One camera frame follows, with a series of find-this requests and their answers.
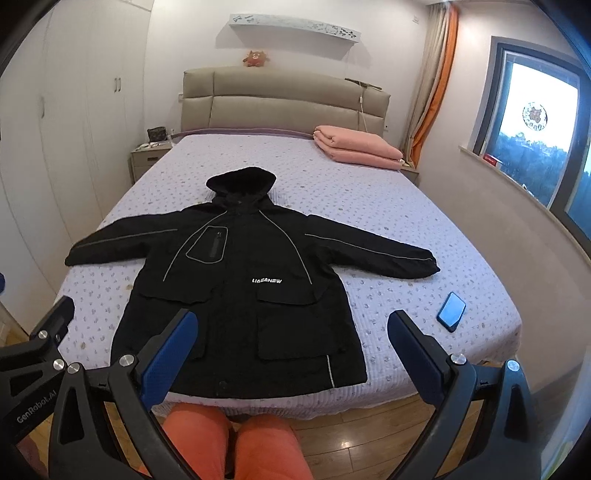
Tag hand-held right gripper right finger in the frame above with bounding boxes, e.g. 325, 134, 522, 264
387, 310, 541, 480

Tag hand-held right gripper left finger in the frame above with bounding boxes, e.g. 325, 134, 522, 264
48, 308, 200, 480

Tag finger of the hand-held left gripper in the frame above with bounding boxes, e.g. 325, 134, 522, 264
0, 295, 76, 385

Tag black hooded jacket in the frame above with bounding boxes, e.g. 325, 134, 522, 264
65, 166, 438, 401

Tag dark smartphone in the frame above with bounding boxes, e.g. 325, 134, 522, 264
436, 292, 467, 333

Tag person's orange pants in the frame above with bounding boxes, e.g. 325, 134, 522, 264
139, 401, 315, 480

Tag bed with floral sheet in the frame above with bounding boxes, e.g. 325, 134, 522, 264
54, 131, 522, 418

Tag white wardrobe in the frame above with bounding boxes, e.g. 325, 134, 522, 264
0, 0, 154, 303

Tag folded pink blanket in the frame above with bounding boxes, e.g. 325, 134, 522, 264
313, 124, 404, 171

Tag grey framed window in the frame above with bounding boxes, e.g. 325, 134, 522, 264
471, 37, 591, 224

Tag round window sticker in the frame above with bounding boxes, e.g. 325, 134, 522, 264
522, 102, 546, 131

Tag beige padded headboard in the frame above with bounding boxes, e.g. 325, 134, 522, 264
181, 66, 391, 138

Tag beige and orange curtain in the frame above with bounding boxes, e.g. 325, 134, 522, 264
399, 4, 460, 167

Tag white cable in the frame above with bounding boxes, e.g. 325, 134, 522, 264
358, 85, 376, 136

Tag white wall shelf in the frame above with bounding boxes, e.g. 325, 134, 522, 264
228, 13, 361, 44

